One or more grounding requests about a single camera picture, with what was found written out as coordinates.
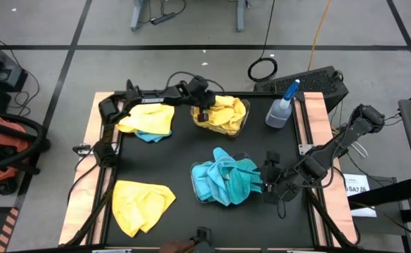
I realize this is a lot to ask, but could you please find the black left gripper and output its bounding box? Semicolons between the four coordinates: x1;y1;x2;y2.
185;75;216;123

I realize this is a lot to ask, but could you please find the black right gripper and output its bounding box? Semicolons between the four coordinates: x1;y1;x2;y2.
263;150;304;205

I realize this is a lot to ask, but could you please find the teal microfiber towel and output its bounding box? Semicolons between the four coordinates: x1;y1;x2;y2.
226;157;264;205

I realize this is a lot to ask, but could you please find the blue microfiber towel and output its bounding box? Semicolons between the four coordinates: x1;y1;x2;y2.
190;162;220;202
134;130;173;143
207;146;243;207

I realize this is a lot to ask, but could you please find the clear plastic basket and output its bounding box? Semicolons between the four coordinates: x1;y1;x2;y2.
190;94;252;138
190;151;262;205

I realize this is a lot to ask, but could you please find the spray bottle with blue nozzle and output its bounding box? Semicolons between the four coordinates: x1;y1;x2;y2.
264;79;301;129

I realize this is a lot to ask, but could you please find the white paper sign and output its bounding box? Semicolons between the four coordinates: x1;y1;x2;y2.
341;173;377;218

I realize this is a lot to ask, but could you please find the black perforated computer tower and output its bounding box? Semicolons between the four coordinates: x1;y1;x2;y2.
253;65;350;114

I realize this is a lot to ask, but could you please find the grey desk leg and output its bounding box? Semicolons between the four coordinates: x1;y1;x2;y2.
235;0;245;32
130;0;148;32

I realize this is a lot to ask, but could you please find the black power strip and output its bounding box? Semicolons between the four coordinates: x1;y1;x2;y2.
150;12;177;25

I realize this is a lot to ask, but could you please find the black floor beam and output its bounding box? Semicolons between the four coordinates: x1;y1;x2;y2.
347;177;411;212

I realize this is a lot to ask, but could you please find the orange and black shop vacuum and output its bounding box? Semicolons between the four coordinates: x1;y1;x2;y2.
0;108;51;196

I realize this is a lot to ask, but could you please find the black equipment box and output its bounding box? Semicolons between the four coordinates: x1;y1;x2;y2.
0;33;29;113

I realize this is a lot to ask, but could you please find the black aluminium rig frame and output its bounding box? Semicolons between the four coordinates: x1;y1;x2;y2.
59;79;359;253

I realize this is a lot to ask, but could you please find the black coiled cable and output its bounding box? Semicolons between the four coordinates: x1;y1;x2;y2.
247;0;279;84

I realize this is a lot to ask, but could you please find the orange extension cable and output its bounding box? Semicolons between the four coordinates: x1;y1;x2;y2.
307;0;332;71

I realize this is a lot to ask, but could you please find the black vacuum hose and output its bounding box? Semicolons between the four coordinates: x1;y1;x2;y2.
0;112;48;174

